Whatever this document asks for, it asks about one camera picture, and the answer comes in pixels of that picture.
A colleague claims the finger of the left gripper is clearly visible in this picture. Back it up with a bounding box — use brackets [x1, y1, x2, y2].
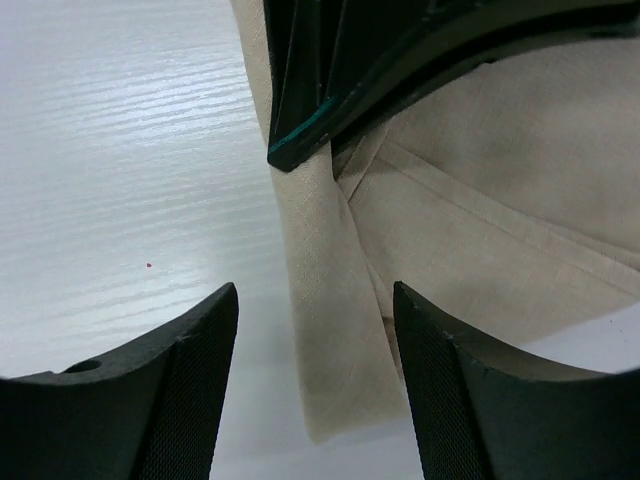
[264, 1, 639, 172]

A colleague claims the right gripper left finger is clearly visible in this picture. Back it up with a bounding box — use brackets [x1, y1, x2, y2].
[1, 283, 239, 479]

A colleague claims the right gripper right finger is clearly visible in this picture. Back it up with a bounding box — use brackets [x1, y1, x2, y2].
[393, 282, 639, 480]

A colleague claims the beige cloth napkin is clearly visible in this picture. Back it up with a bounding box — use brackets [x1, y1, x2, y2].
[232, 1, 639, 442]

